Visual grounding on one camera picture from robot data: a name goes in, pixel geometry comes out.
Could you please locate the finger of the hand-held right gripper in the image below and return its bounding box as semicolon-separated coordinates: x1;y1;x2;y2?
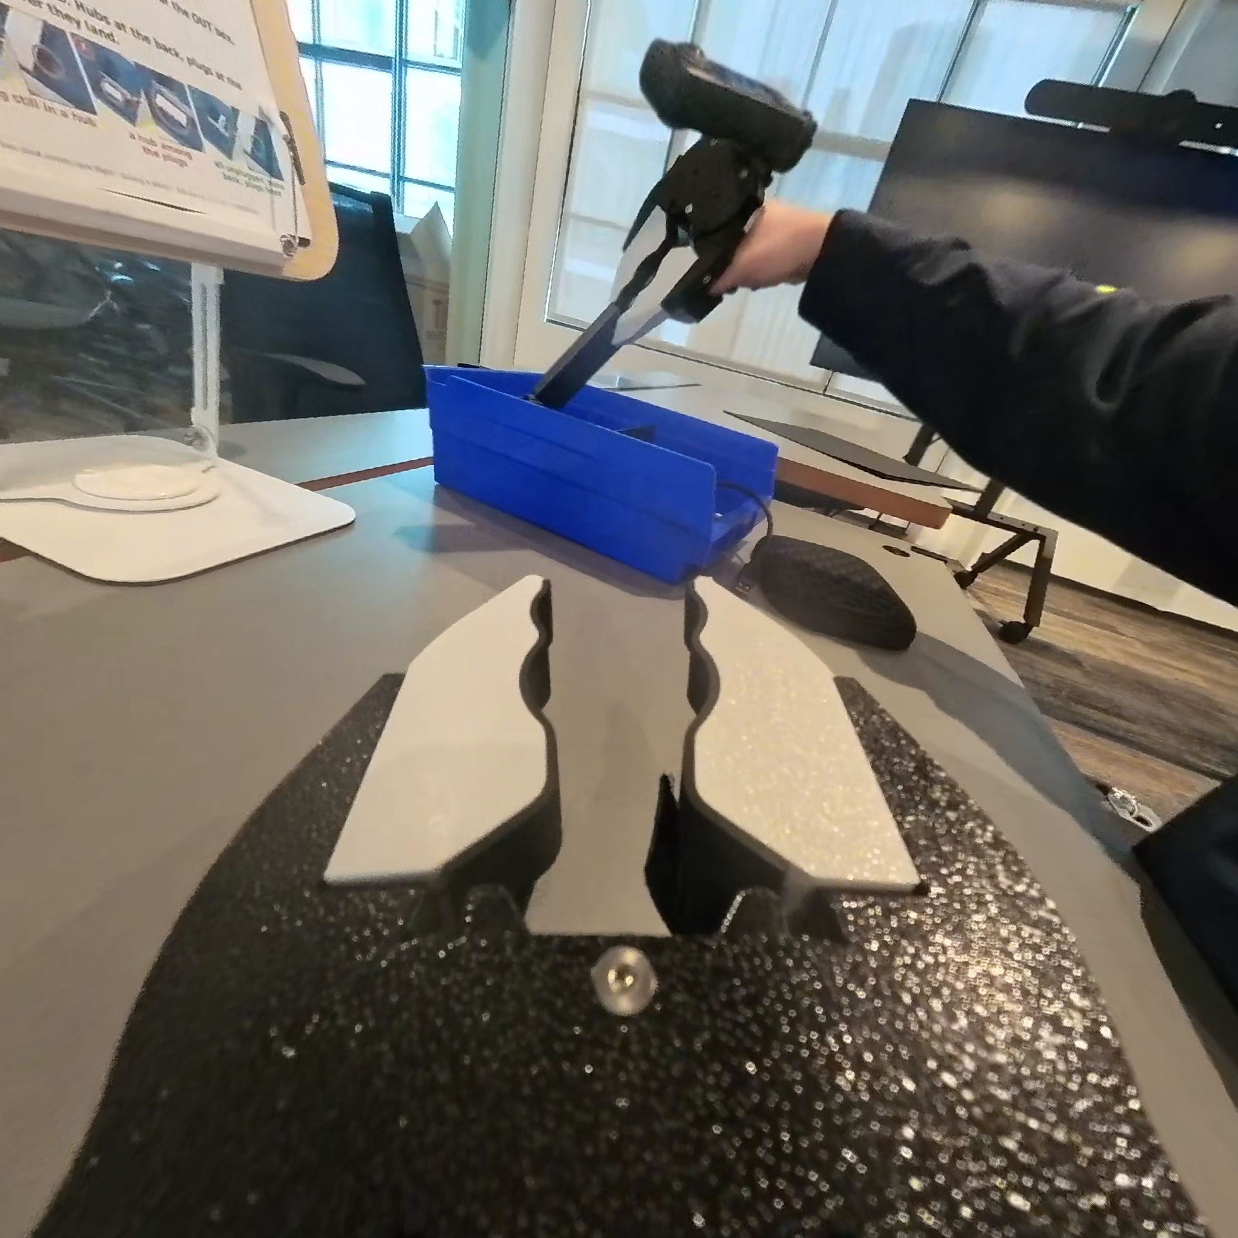
612;178;681;313
618;241;695;344

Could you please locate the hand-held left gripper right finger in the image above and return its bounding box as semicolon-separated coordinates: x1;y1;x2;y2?
644;578;925;937

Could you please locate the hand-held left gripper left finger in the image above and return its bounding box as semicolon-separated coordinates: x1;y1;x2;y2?
322;574;566;888

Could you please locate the blue plastic bin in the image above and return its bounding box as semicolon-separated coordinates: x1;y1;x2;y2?
423;363;782;586

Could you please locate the black usb cable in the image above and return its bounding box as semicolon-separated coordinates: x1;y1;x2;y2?
709;477;777;595

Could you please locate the person's right hand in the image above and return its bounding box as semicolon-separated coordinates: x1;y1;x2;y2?
718;201;839;295

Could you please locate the black textured dome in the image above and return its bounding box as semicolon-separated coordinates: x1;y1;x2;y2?
752;539;919;652

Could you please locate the cardboard box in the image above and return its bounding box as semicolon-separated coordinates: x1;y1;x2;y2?
401;201;454;368

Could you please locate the thin black mat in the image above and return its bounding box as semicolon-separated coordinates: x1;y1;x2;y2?
724;409;970;491

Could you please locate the brown edged grey table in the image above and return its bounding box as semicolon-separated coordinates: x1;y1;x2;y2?
581;372;976;533

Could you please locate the black wheeled monitor stand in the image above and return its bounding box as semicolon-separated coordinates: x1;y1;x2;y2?
902;424;1067;646

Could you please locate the black office chair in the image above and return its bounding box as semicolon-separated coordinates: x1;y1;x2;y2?
220;182;428;424

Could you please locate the white document stand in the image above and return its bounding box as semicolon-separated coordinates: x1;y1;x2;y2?
0;260;357;586

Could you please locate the black webcam bar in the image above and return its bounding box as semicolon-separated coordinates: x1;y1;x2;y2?
1023;77;1238;150

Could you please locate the person's dark clothing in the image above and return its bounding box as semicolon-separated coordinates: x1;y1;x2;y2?
1129;773;1238;1071

